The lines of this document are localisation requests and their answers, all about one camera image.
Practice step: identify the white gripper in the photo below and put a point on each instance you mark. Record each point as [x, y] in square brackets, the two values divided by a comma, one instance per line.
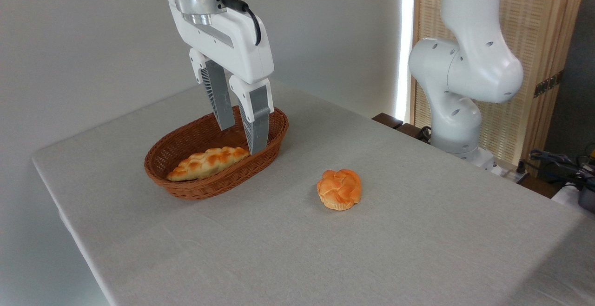
[232, 45]

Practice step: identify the round braided bread roll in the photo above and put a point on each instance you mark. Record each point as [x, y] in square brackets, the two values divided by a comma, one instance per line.
[339, 189]

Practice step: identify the long braided bread loaf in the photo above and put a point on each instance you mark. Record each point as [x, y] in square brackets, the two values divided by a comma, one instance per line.
[204, 162]

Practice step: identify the brown oval wicker basket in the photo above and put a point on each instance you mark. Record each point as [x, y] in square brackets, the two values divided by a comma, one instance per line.
[186, 148]

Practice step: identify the dark wooden side table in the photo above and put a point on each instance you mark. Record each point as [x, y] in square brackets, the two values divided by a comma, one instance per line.
[388, 120]

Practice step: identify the grey tablecloth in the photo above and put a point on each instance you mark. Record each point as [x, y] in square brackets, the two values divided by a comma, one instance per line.
[372, 250]

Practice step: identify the white power strip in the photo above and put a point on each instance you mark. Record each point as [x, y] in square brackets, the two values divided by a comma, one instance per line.
[509, 174]

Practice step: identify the dark metal screen hinge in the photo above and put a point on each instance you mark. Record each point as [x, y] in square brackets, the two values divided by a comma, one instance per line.
[548, 83]

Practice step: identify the wooden lattice folding screen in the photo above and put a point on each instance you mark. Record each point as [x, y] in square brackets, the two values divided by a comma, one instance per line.
[539, 27]

